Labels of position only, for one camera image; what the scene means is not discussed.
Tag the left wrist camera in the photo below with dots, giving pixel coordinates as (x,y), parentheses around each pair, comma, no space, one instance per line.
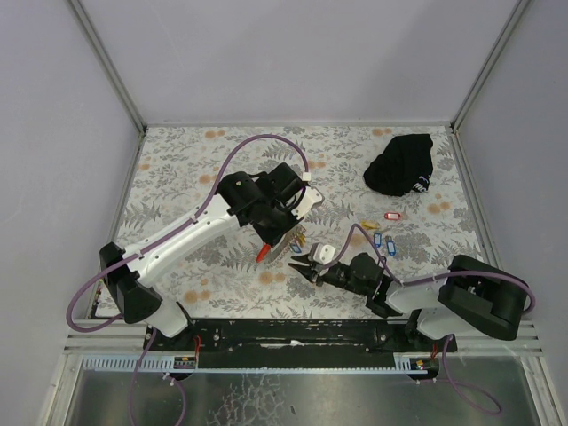
(306,199)

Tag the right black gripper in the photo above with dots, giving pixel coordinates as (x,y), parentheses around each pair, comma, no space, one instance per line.
(315,271)

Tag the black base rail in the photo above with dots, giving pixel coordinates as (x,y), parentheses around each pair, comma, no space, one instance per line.
(298,344)

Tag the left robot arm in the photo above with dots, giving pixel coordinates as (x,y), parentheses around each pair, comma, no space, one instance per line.
(133,271)

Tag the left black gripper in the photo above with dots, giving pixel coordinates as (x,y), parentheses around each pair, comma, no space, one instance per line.
(275,231)

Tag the black cloth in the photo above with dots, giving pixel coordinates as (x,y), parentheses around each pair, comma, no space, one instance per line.
(405,166)

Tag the red key tag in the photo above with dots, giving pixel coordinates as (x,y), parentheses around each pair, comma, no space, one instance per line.
(392,216)

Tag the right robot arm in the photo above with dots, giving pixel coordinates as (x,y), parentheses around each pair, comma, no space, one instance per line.
(469,295)

